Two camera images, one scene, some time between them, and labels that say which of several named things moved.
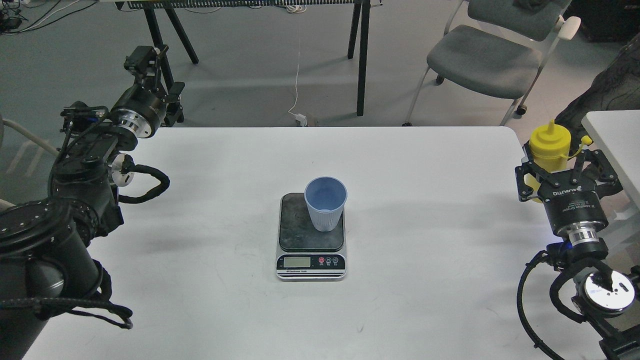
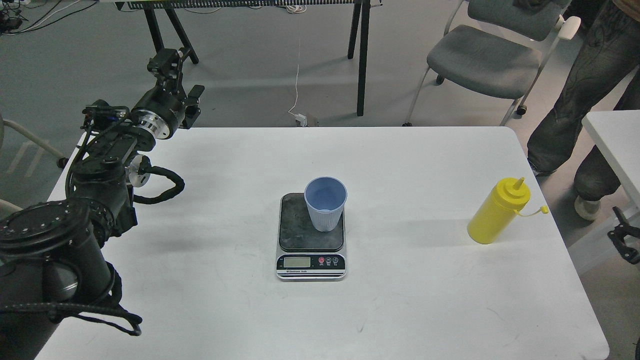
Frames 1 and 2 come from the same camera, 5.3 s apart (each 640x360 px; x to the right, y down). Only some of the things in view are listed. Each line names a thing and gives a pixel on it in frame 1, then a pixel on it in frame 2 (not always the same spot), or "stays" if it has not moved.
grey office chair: [498, 48] stays
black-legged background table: [361, 8] stays
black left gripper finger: [175, 112] to [193, 111]
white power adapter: [301, 118] stays
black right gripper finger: [529, 166] to [621, 230]
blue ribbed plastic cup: [326, 197] stays
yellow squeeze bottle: [550, 147] to [507, 197]
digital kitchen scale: [305, 253] stays
